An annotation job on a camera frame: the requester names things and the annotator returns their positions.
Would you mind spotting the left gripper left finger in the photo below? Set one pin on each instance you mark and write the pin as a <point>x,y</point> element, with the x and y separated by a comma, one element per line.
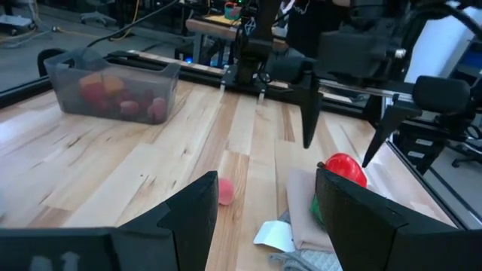
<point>180,241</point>

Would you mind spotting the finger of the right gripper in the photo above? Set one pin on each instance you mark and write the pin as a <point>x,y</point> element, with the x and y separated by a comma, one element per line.
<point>310,105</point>
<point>440,94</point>

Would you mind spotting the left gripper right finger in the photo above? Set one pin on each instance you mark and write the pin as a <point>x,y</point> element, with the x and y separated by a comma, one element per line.
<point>376,244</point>

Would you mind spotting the green toy watermelon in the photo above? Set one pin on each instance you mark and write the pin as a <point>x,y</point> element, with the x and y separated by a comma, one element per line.
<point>315,211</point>

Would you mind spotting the red toy tomato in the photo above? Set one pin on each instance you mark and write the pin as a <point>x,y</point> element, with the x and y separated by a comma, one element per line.
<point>346,167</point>

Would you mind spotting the red toy strawberry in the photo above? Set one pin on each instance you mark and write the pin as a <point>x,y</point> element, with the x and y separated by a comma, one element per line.
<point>94,96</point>

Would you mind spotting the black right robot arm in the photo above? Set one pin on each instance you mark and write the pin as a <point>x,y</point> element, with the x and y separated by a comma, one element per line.
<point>256,45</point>

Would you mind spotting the white board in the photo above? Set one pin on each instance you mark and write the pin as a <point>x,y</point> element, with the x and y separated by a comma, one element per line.
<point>437,45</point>

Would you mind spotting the person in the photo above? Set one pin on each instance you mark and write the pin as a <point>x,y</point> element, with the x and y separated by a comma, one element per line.
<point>305,30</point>

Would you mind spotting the black chair base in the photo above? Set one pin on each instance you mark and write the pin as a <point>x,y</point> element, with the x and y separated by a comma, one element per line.
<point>467,154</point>

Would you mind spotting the clear plastic tray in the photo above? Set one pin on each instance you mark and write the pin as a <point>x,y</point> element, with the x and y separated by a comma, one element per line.
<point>301,261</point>

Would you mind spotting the beige folded cloth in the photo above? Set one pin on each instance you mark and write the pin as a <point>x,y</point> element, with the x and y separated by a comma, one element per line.
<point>301,211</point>

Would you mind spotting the wooden background table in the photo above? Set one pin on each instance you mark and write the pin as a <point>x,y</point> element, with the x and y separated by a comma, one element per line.
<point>211,28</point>

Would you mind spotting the grey translucent plastic container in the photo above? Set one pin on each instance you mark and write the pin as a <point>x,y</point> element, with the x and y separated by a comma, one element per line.
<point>68,98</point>

